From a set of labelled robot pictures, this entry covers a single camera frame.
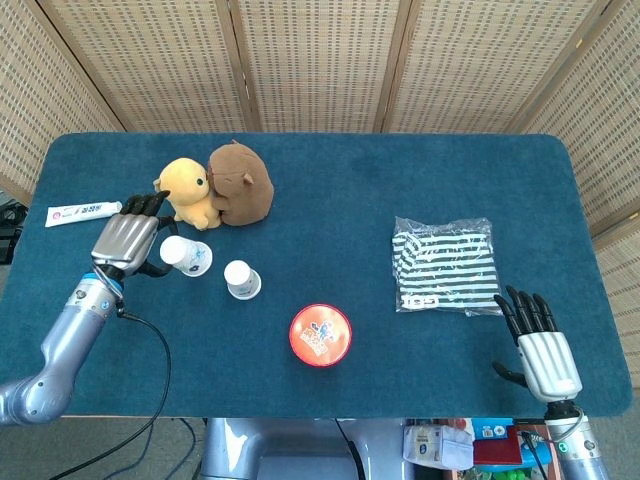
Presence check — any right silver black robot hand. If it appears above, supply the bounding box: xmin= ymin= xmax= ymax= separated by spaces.
xmin=492 ymin=285 xmax=585 ymax=403

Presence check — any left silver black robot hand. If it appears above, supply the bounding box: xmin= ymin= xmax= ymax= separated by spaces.
xmin=89 ymin=190 xmax=180 ymax=279

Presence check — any white toothpaste tube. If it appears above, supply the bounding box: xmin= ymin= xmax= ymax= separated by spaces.
xmin=44 ymin=200 xmax=125 ymax=229

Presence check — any yellow plush animal toy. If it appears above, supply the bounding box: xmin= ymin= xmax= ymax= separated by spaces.
xmin=152 ymin=157 xmax=224 ymax=232

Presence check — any blue printed box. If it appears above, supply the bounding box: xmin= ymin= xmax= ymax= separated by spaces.
xmin=472 ymin=418 xmax=516 ymax=441

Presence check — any dark red book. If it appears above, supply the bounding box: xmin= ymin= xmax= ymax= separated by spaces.
xmin=472 ymin=426 xmax=524 ymax=466

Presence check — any green plastic toy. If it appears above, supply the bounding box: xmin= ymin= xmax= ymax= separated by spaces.
xmin=469 ymin=463 xmax=547 ymax=480

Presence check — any black equipment on floor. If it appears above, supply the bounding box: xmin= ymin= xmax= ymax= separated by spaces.
xmin=0 ymin=197 xmax=26 ymax=266

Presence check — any brown plush animal toy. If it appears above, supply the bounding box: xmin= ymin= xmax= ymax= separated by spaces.
xmin=207 ymin=139 xmax=276 ymax=227

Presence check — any white pouch with label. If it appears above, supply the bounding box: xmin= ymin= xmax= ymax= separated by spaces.
xmin=402 ymin=424 xmax=475 ymax=471

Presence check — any striped shirt in plastic bag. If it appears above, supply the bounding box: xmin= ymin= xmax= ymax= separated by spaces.
xmin=390 ymin=215 xmax=506 ymax=318

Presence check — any woven rattan screen panel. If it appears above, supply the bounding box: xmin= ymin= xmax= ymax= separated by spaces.
xmin=37 ymin=0 xmax=264 ymax=134
xmin=379 ymin=0 xmax=619 ymax=135
xmin=519 ymin=0 xmax=640 ymax=361
xmin=0 ymin=0 xmax=126 ymax=206
xmin=217 ymin=0 xmax=414 ymax=134

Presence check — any blue felt table cover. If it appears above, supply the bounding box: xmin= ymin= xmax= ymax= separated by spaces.
xmin=0 ymin=132 xmax=635 ymax=420

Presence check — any silver-blue robot torso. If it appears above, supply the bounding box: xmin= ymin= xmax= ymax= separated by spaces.
xmin=199 ymin=417 xmax=416 ymax=480

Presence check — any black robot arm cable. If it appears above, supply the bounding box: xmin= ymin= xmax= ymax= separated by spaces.
xmin=49 ymin=308 xmax=172 ymax=480

